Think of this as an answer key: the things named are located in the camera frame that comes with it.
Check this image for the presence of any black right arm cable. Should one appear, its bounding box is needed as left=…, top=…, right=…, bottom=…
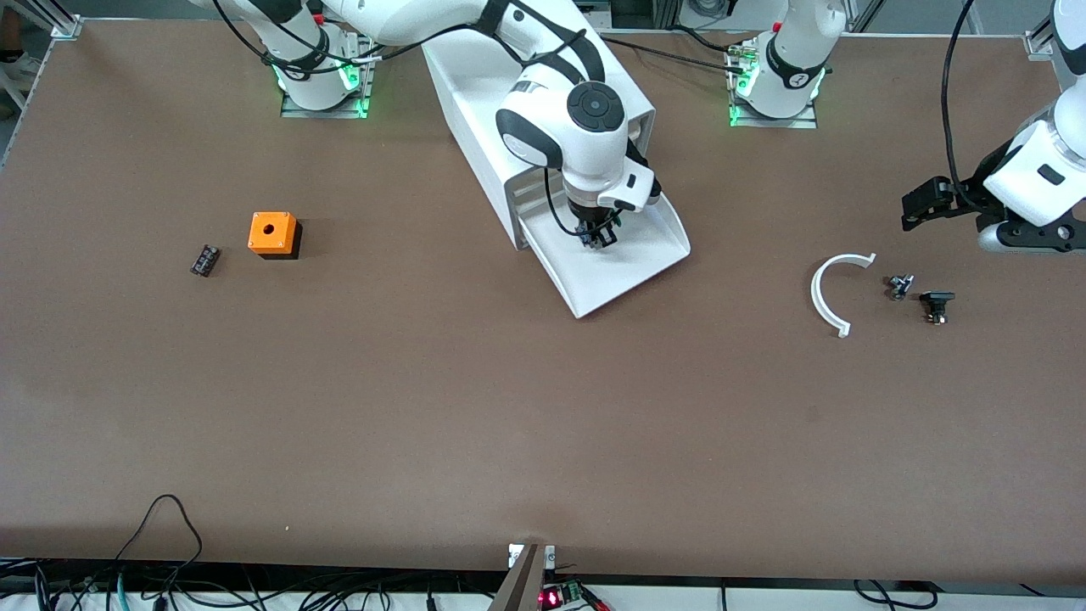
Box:
left=210, top=0, right=627, bottom=240

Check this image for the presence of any aluminium frame profile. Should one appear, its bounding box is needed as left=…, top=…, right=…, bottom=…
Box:
left=1022, top=17, right=1061, bottom=57
left=24, top=0, right=84, bottom=40

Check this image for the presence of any white drawer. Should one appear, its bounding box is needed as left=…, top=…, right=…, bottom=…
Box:
left=519, top=191, right=692, bottom=320
left=511, top=185, right=563, bottom=217
left=507, top=168, right=563, bottom=194

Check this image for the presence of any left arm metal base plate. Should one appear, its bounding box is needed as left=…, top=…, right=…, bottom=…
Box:
left=726, top=44, right=820, bottom=131

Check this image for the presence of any white curved plastic arc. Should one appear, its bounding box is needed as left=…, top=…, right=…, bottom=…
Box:
left=810, top=252, right=877, bottom=339

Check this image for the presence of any tangled floor cable bundle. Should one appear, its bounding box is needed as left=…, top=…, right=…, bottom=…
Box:
left=0, top=558, right=510, bottom=611

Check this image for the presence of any white drawer cabinet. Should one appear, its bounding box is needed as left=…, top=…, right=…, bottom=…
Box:
left=422, top=34, right=657, bottom=252

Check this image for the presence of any electronic board with red display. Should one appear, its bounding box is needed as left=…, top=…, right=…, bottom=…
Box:
left=540, top=580, right=613, bottom=611

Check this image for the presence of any black cable on table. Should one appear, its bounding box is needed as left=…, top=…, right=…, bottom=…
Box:
left=594, top=24, right=741, bottom=76

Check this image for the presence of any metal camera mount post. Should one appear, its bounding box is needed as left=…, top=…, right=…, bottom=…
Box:
left=488, top=543, right=557, bottom=611

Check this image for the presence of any black looped cable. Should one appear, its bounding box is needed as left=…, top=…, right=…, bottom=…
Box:
left=113, top=494, right=204, bottom=588

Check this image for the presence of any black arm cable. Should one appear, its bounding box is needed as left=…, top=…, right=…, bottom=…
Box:
left=210, top=0, right=627, bottom=240
left=939, top=0, right=977, bottom=192

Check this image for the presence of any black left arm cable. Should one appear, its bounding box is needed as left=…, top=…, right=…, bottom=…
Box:
left=939, top=0, right=977, bottom=192

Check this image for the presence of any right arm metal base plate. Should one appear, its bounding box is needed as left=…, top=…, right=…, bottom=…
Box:
left=280, top=32, right=378, bottom=120

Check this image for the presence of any white closed drawer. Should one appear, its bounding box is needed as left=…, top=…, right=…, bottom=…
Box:
left=507, top=168, right=563, bottom=194
left=511, top=185, right=563, bottom=217

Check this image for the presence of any black coiled floor cable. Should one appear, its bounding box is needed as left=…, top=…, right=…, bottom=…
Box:
left=852, top=579, right=941, bottom=611

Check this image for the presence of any orange button enclosure box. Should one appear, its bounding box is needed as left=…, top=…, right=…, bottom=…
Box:
left=247, top=211, right=303, bottom=261

